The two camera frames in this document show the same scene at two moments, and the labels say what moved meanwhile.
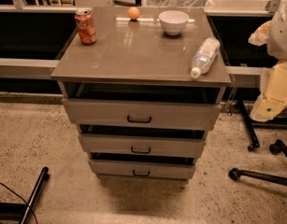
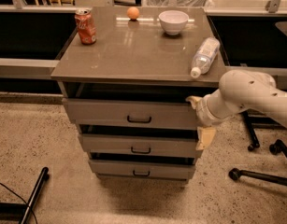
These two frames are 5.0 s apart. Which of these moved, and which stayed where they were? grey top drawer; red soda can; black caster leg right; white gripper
Moved: white gripper
Stayed: red soda can; black caster leg right; grey top drawer
